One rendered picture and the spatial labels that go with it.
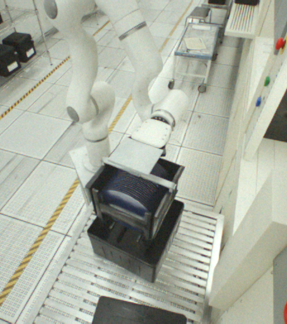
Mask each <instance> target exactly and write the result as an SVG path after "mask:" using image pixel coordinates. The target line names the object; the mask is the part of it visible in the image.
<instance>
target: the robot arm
mask: <svg viewBox="0 0 287 324"><path fill-rule="evenodd" d="M43 7H44V10H45V13H46V16H47V18H48V20H49V22H50V23H51V24H52V25H53V26H54V27H55V28H57V29H58V30H59V31H60V32H61V33H62V34H63V36H64V37H65V39H66V41H67V44H68V49H69V53H70V57H71V60H72V77H71V81H70V85H69V88H68V91H67V97H66V103H65V106H66V110H67V112H68V115H69V117H70V118H71V119H72V120H73V121H74V122H77V123H80V124H83V126H82V132H83V136H84V141H85V145H86V148H87V152H86V153H85V154H84V156H83V159H82V162H83V165H84V167H85V169H87V170H88V171H90V172H92V173H96V171H98V169H99V168H100V166H101V165H102V164H101V161H100V160H101V159H102V158H103V156H106V157H108V156H109V155H110V154H111V153H112V152H113V149H112V148H111V147H110V136H108V121H109V120H110V118H111V116H112V113H113V109H114V106H115V93H114V90H113V87H112V86H110V85H109V84H108V83H106V82H103V81H99V82H95V80H96V76H97V73H98V48H97V44H96V40H95V38H94V37H93V36H92V35H91V34H90V33H88V31H86V30H84V29H83V28H82V27H81V24H80V21H81V18H82V17H83V16H86V15H87V14H89V13H92V12H94V11H97V10H101V11H102V12H104V13H106V15H107V17H108V18H109V20H110V22H111V25H113V28H114V29H115V32H116V34H117V36H118V38H119V40H120V43H121V45H122V46H123V47H124V49H125V51H126V53H127V55H128V57H129V60H130V62H131V64H132V66H133V67H134V69H135V71H136V77H135V81H134V85H133V86H132V103H134V106H135V109H136V111H137V113H138V115H139V117H140V119H141V121H142V124H141V125H140V126H139V127H138V128H137V129H136V130H135V131H134V133H133V134H132V135H131V136H129V137H128V138H130V139H134V140H136V141H139V142H142V143H145V144H146V145H149V146H152V147H155V148H159V149H161V150H163V153H162V154H161V156H166V149H165V148H166V147H167V144H168V142H169V140H170V138H171V135H172V131H174V130H175V126H176V124H177V122H178V121H179V120H180V118H181V116H182V115H183V113H184V111H185V110H186V108H187V107H188V97H187V95H185V93H183V92H182V91H181V90H179V89H173V90H172V91H170V92H169V93H168V94H166V96H165V97H164V98H163V99H162V100H161V101H160V102H158V103H155V104H152V103H151V101H150V97H149V94H148V87H149V84H150V82H151V81H152V80H153V79H154V78H155V77H157V76H158V75H159V74H160V73H161V72H162V69H163V62H162V58H161V56H160V53H159V52H158V48H157V46H156V44H155V41H154V40H153V38H152V36H151V33H150V30H149V28H148V26H147V24H146V20H145V19H144V17H143V15H142V12H141V10H140V8H139V5H138V3H137V1H136V0H43ZM94 82H95V83H94Z"/></svg>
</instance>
